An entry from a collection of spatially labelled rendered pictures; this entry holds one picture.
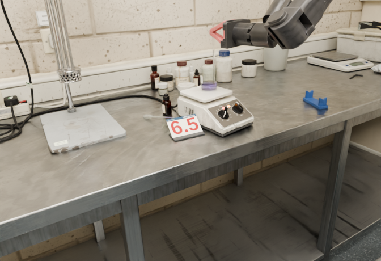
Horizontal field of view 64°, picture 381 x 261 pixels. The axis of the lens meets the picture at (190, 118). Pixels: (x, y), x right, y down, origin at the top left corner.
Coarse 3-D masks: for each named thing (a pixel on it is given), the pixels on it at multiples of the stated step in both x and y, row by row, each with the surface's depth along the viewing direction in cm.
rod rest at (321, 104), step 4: (308, 92) 105; (312, 92) 105; (308, 96) 105; (304, 100) 105; (308, 100) 103; (312, 100) 103; (316, 100) 103; (320, 100) 97; (324, 100) 98; (312, 104) 101; (316, 104) 99; (320, 104) 98; (324, 104) 98; (320, 108) 98; (324, 108) 98
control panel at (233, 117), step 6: (228, 102) 88; (234, 102) 89; (210, 108) 84; (216, 108) 85; (222, 108) 85; (228, 108) 86; (216, 114) 83; (234, 114) 85; (240, 114) 86; (246, 114) 87; (222, 120) 82; (228, 120) 83; (234, 120) 83; (240, 120) 84; (222, 126) 81
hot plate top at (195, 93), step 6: (186, 90) 93; (192, 90) 92; (198, 90) 92; (216, 90) 91; (222, 90) 91; (228, 90) 91; (192, 96) 87; (198, 96) 87; (204, 96) 86; (210, 96) 86; (216, 96) 86; (222, 96) 88; (204, 102) 84
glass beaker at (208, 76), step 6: (204, 66) 92; (210, 66) 92; (216, 66) 91; (204, 72) 89; (210, 72) 88; (216, 72) 89; (204, 78) 89; (210, 78) 89; (216, 78) 90; (204, 84) 90; (210, 84) 90; (216, 84) 91; (204, 90) 91; (210, 90) 90
